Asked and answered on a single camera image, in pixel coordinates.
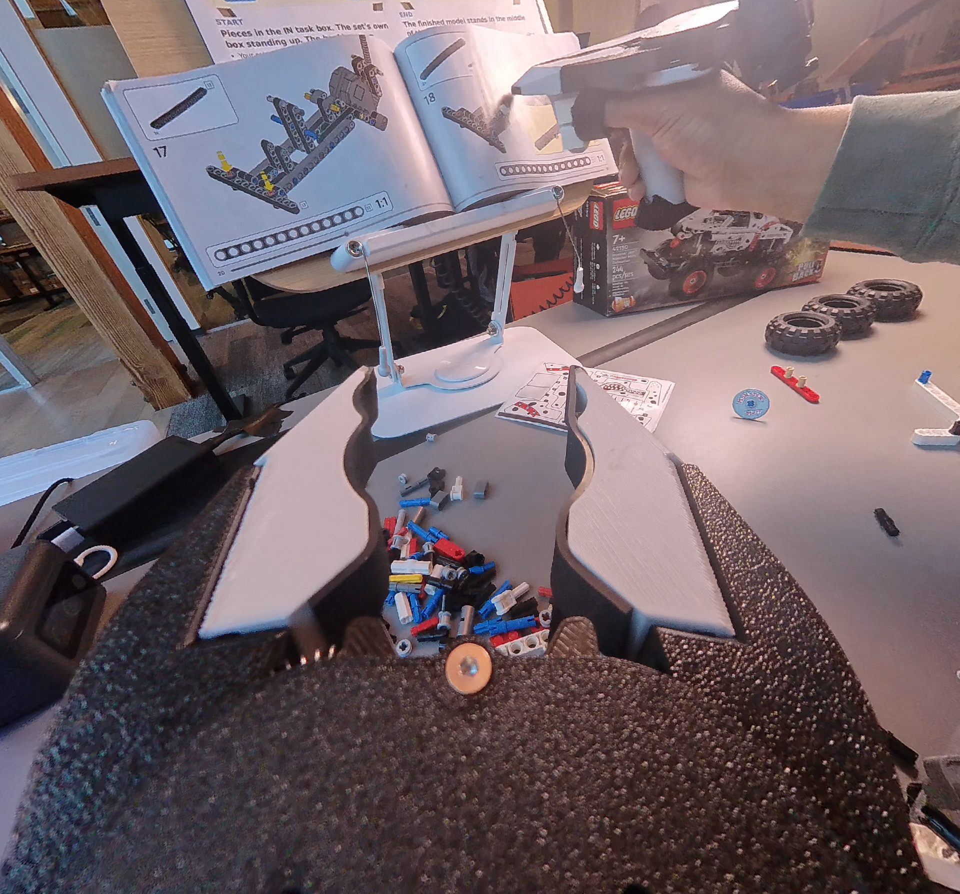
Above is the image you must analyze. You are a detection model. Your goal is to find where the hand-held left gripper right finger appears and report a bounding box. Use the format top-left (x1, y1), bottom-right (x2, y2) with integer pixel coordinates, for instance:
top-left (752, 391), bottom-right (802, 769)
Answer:
top-left (551, 369), bottom-right (739, 640)

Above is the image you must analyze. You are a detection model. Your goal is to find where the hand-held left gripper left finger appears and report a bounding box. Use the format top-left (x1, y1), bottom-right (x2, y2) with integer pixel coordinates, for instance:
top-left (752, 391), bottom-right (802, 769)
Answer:
top-left (195, 369), bottom-right (390, 643)

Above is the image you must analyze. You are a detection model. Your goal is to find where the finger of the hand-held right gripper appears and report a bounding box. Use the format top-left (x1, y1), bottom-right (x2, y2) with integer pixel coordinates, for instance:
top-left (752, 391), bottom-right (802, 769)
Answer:
top-left (515, 0), bottom-right (739, 81)
top-left (510, 59), bottom-right (724, 156)

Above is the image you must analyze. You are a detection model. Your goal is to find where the white brick hood panel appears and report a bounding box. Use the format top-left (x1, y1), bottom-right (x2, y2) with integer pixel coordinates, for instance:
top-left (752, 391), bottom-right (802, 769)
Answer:
top-left (909, 368), bottom-right (960, 454)

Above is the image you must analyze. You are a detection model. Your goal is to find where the instruction booklet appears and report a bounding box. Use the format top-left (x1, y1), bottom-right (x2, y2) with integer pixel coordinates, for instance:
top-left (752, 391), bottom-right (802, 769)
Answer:
top-left (101, 26), bottom-right (621, 292)

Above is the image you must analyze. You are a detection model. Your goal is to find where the person's right hand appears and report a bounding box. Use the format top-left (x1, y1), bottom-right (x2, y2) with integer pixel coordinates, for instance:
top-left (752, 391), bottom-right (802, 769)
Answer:
top-left (600, 69), bottom-right (859, 231)

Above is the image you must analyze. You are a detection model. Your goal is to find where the sticker sheet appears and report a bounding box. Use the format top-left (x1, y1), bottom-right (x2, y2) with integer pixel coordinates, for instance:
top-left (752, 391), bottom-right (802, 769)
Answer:
top-left (494, 362), bottom-right (678, 435)

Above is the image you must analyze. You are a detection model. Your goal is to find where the black power brick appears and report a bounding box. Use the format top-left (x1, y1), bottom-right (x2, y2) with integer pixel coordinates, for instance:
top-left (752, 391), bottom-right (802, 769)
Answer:
top-left (51, 435), bottom-right (235, 546)

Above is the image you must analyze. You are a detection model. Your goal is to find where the pile of small brick pieces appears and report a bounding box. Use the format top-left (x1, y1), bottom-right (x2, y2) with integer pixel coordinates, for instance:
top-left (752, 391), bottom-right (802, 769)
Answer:
top-left (374, 465), bottom-right (558, 664)

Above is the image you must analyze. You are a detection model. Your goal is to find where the black toy set box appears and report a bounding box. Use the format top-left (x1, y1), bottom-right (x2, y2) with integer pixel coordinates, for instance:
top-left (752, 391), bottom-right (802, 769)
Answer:
top-left (572, 180), bottom-right (831, 319)

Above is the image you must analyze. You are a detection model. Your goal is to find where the red brick beam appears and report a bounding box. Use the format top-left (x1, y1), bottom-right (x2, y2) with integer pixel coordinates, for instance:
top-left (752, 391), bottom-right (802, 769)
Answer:
top-left (768, 363), bottom-right (823, 406)

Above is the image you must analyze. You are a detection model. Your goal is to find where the black office chair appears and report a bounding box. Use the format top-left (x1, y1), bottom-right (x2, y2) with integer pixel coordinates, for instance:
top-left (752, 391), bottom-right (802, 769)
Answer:
top-left (222, 270), bottom-right (394, 403)

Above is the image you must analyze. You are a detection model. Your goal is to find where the book stand with white base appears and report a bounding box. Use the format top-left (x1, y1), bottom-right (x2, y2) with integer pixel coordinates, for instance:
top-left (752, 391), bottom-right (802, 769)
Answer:
top-left (92, 0), bottom-right (589, 442)

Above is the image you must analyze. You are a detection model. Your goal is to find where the white plastic storage box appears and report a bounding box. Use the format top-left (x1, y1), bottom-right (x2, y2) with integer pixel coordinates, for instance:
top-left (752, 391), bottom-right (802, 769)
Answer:
top-left (0, 417), bottom-right (162, 508)

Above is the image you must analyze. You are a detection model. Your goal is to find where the red box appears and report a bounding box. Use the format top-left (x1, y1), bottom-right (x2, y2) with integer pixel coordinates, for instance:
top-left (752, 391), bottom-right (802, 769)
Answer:
top-left (509, 255), bottom-right (580, 324)

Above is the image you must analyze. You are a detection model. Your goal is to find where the black toy tyre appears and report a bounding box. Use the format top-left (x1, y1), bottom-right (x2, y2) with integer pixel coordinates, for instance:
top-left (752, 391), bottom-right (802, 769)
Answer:
top-left (764, 308), bottom-right (843, 360)
top-left (846, 276), bottom-right (925, 324)
top-left (803, 290), bottom-right (877, 339)

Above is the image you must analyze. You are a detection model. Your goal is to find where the small black box device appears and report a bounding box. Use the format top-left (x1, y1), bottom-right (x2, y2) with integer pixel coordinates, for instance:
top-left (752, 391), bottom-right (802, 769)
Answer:
top-left (0, 537), bottom-right (111, 733)

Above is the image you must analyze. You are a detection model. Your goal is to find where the white grey brick part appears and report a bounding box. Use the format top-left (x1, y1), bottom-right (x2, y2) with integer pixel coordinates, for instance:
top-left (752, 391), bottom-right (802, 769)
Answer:
top-left (903, 752), bottom-right (960, 868)

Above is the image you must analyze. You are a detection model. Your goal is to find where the wooden table with black legs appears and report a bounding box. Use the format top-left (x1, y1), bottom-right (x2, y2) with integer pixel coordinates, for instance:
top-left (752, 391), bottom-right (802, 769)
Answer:
top-left (12, 156), bottom-right (244, 418)

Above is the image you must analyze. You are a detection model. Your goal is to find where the white cable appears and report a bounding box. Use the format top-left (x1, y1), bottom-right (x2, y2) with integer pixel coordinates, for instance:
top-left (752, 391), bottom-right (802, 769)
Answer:
top-left (50, 525), bottom-right (124, 583)

